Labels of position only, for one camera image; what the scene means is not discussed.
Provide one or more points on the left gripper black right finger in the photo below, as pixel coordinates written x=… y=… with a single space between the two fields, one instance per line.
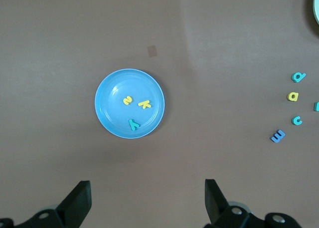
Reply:
x=216 y=208

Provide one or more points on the blue plate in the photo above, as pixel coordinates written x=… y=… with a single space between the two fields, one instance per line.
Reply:
x=112 y=120

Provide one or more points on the blue letter m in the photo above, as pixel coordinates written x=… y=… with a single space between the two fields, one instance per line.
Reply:
x=277 y=136

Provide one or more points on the teal letter y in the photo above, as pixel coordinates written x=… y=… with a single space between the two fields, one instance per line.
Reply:
x=134 y=124

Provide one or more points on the brown tape square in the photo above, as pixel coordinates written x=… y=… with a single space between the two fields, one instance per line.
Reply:
x=152 y=51

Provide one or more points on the yellow letter k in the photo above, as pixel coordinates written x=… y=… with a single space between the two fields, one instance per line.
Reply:
x=144 y=104

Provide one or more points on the pale green plate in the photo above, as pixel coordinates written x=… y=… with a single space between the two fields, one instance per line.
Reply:
x=317 y=3

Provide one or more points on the teal letter c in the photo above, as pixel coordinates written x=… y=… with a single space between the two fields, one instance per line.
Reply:
x=293 y=120

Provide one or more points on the teal letter r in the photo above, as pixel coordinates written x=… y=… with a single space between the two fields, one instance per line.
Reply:
x=316 y=106

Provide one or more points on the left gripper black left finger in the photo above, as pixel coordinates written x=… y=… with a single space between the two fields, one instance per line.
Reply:
x=72 y=208

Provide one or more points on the teal letter d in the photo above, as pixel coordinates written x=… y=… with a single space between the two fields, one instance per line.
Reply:
x=301 y=76

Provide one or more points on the brown table cover sheet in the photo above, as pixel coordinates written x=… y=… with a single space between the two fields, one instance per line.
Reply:
x=37 y=63

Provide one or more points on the yellow letter d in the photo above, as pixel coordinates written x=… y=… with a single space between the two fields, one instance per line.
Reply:
x=290 y=97

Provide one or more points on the yellow letter s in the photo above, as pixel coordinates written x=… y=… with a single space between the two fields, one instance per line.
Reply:
x=127 y=100

